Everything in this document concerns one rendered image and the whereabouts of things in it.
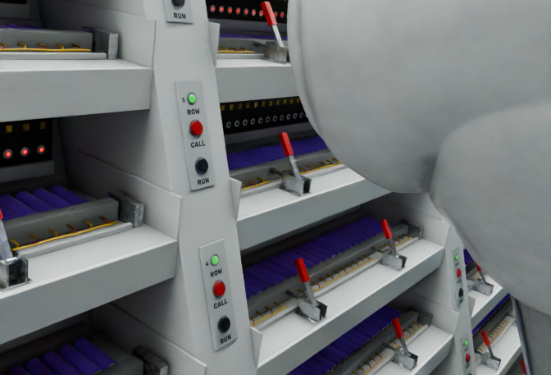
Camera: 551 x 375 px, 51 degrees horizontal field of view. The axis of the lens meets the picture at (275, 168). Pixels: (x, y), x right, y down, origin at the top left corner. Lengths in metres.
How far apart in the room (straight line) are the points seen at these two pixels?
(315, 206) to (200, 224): 0.24
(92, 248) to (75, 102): 0.15
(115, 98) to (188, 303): 0.24
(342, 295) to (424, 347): 0.32
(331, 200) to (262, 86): 0.22
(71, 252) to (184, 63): 0.24
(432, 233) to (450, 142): 1.07
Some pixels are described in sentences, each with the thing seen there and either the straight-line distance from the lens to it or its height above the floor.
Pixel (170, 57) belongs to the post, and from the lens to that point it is 0.66.
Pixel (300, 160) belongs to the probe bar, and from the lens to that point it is 0.93.
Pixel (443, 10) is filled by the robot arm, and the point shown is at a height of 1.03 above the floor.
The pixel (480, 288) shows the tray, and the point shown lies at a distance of 1.53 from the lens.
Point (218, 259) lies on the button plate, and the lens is 0.69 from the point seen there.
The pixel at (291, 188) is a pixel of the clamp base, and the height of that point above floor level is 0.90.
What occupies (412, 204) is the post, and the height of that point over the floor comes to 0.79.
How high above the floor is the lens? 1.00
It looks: 5 degrees down
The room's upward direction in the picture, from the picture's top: 7 degrees counter-clockwise
